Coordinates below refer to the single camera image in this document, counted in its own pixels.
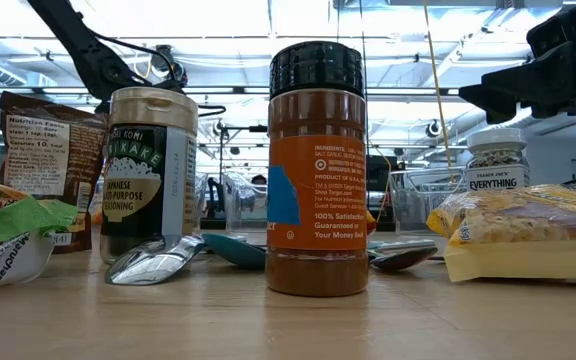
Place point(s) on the black overhead device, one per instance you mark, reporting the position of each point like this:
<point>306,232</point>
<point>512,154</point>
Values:
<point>164,52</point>

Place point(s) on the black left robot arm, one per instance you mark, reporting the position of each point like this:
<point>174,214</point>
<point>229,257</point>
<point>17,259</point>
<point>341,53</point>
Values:
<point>88,50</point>

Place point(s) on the brown spice pouch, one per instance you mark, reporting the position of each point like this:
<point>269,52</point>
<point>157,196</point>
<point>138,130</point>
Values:
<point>38,150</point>

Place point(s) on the large silver spoon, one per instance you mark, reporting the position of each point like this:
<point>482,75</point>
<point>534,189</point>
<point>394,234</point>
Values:
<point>148,265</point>

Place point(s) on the furikake seasoning jar gold lid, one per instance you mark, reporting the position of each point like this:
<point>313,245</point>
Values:
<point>138,175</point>

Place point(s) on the orange spice bottle black lid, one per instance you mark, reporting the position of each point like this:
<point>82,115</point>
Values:
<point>318,190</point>

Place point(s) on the teal plastic spoon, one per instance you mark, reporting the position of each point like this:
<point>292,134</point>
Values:
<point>233,252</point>

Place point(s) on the pale yellow ramen pack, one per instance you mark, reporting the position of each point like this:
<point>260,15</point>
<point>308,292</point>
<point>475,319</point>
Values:
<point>518,262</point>

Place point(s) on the black computer case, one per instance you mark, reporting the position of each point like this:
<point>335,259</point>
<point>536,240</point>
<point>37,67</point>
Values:
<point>379,172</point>

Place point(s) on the white lid everything seasoning jar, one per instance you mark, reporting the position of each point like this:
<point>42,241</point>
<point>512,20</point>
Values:
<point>497,175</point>

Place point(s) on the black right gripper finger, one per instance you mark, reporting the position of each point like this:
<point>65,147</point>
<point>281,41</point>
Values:
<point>528,87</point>

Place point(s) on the yellow ramen noodle pack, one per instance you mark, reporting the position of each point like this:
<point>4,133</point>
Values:
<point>518,215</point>

